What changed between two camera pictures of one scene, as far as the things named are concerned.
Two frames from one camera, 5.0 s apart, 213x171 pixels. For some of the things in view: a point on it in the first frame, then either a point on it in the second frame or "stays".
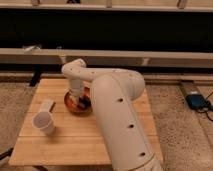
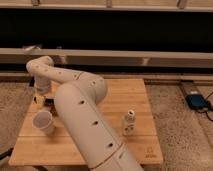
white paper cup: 44,121 stays
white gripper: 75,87 -> 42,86
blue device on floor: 197,102 stays
